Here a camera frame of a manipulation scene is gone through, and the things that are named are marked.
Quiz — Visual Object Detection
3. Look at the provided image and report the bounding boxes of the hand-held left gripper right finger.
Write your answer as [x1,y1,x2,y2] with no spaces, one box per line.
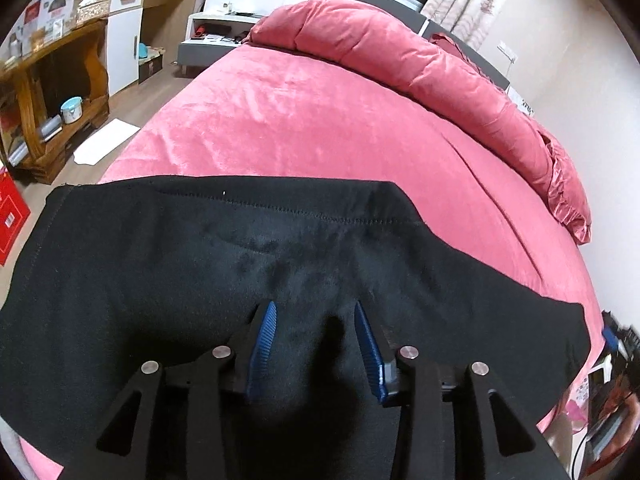
[354,301,571,480]

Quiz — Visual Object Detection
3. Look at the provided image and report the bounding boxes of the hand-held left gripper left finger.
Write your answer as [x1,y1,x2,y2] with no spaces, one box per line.
[70,301,278,480]

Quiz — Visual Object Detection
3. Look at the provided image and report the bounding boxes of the black pants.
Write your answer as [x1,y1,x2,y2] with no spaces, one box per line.
[0,176,593,480]

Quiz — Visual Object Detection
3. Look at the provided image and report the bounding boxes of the pink bed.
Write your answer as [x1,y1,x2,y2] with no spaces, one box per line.
[15,42,608,480]

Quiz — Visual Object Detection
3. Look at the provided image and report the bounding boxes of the pink ruffled pillow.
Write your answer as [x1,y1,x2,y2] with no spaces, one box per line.
[537,125,593,246]

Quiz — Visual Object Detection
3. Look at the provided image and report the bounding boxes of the white paper sheet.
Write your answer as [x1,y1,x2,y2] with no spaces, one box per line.
[74,118,142,166]

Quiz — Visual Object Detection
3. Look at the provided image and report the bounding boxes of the red cardboard box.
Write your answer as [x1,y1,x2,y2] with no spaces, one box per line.
[0,164,32,267]

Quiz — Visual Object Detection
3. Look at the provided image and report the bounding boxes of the small white bedside table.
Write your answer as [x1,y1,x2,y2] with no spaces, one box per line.
[507,87,536,117]

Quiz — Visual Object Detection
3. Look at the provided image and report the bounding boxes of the white grey nightstand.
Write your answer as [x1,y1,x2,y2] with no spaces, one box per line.
[177,10,263,78]

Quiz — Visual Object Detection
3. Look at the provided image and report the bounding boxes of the dark storage bin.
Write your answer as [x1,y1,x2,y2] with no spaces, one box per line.
[137,52,166,84]

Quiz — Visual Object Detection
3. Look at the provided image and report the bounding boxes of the light blue pot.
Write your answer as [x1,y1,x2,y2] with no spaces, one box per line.
[60,96,84,125]

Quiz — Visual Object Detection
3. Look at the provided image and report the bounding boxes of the pink rolled duvet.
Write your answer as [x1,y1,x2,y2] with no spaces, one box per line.
[247,0,561,201]

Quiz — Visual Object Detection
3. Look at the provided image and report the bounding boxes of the carved wooden shelf unit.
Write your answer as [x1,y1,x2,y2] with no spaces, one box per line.
[0,17,111,186]

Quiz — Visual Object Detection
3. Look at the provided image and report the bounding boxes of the white wooden cabinet desk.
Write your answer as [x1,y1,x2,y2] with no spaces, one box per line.
[75,0,201,98]

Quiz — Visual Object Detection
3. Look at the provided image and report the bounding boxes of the wicker tissue box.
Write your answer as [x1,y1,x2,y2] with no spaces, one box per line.
[75,0,108,23]

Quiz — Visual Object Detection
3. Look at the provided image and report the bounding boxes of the printed appliance box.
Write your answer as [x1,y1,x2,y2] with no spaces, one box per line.
[22,0,78,36]

